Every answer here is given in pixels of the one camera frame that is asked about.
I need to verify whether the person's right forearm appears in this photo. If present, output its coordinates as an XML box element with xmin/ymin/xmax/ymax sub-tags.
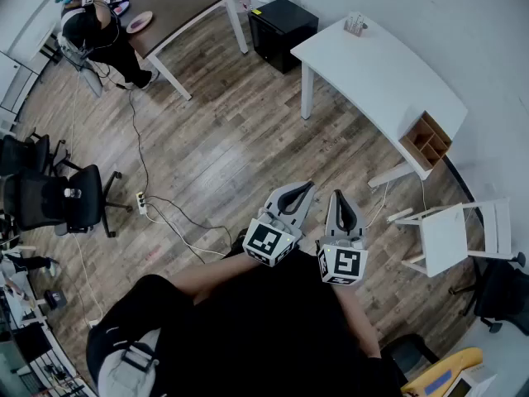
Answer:
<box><xmin>330</xmin><ymin>281</ymin><xmax>382</xmax><ymax>360</ymax></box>

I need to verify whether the white device with screen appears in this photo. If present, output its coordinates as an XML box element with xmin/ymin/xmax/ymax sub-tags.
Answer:
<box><xmin>443</xmin><ymin>365</ymin><xmax>498</xmax><ymax>397</ymax></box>

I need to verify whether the black cabinet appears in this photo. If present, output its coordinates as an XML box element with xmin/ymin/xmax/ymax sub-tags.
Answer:
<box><xmin>247</xmin><ymin>0</ymin><xmax>320</xmax><ymax>75</ymax></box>

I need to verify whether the yellow case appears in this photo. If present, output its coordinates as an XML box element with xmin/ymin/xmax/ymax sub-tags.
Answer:
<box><xmin>399</xmin><ymin>347</ymin><xmax>484</xmax><ymax>397</ymax></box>

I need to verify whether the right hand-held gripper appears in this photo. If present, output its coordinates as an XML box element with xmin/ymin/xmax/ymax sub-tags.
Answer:
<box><xmin>315</xmin><ymin>189</ymin><xmax>369</xmax><ymax>287</ymax></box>

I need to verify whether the black power cable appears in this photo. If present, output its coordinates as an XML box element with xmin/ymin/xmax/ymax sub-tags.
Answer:
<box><xmin>144</xmin><ymin>194</ymin><xmax>235</xmax><ymax>266</ymax></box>

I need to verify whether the person's left forearm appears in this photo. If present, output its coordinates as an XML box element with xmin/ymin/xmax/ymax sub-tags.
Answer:
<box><xmin>168</xmin><ymin>251</ymin><xmax>270</xmax><ymax>306</ymax></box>

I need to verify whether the black mesh office chair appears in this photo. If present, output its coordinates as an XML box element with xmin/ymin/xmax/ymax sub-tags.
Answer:
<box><xmin>0</xmin><ymin>127</ymin><xmax>83</xmax><ymax>178</ymax></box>
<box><xmin>2</xmin><ymin>163</ymin><xmax>134</xmax><ymax>239</ymax></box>

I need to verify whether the grey waist bag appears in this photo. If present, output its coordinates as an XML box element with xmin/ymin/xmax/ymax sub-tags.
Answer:
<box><xmin>97</xmin><ymin>327</ymin><xmax>163</xmax><ymax>397</ymax></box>

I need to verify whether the white wooden chair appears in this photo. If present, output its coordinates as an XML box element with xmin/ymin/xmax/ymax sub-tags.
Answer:
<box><xmin>387</xmin><ymin>198</ymin><xmax>527</xmax><ymax>279</ymax></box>

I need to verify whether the pink plate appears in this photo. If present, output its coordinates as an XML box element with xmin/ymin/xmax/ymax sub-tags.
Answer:
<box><xmin>125</xmin><ymin>10</ymin><xmax>155</xmax><ymax>35</ymax></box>

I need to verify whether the dark brown table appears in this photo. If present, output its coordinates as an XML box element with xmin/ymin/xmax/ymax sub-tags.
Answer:
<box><xmin>117</xmin><ymin>0</ymin><xmax>250</xmax><ymax>102</ymax></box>

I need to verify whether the black floor cable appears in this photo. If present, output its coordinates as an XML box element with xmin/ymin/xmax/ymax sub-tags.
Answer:
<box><xmin>115</xmin><ymin>81</ymin><xmax>150</xmax><ymax>196</ymax></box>

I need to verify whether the grey chair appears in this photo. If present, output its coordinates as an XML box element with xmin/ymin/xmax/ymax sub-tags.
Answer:
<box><xmin>55</xmin><ymin>33</ymin><xmax>105</xmax><ymax>99</ymax></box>

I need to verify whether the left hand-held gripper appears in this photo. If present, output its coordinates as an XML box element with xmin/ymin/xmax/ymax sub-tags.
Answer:
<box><xmin>241</xmin><ymin>180</ymin><xmax>318</xmax><ymax>269</ymax></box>

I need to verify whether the wooden compartment organizer box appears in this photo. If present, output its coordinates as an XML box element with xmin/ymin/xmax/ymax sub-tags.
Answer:
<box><xmin>398</xmin><ymin>110</ymin><xmax>453</xmax><ymax>171</ymax></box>

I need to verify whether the white floor cable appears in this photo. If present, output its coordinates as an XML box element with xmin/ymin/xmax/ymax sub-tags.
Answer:
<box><xmin>145</xmin><ymin>204</ymin><xmax>227</xmax><ymax>258</ymax></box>

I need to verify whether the person's black clothing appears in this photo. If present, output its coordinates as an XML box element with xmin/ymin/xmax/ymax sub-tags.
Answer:
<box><xmin>84</xmin><ymin>227</ymin><xmax>411</xmax><ymax>397</ymax></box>

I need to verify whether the small black box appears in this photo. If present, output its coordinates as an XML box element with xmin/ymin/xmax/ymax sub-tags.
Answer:
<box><xmin>42</xmin><ymin>289</ymin><xmax>68</xmax><ymax>310</ymax></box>

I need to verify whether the black swivel chair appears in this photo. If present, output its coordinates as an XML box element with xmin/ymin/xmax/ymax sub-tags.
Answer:
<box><xmin>448</xmin><ymin>251</ymin><xmax>529</xmax><ymax>337</ymax></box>

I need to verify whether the clear glass cup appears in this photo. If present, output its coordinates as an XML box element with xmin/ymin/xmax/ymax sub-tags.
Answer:
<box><xmin>343</xmin><ymin>11</ymin><xmax>365</xmax><ymax>38</ymax></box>

